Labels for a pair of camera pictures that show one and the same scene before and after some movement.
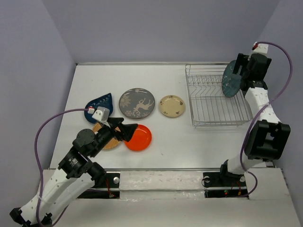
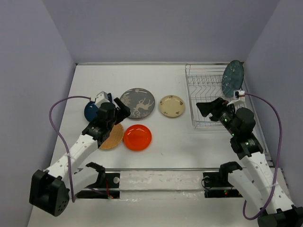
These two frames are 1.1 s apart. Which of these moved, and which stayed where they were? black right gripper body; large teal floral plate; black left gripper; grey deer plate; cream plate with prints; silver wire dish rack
Moved: black right gripper body; black left gripper
Stayed: silver wire dish rack; large teal floral plate; cream plate with prints; grey deer plate
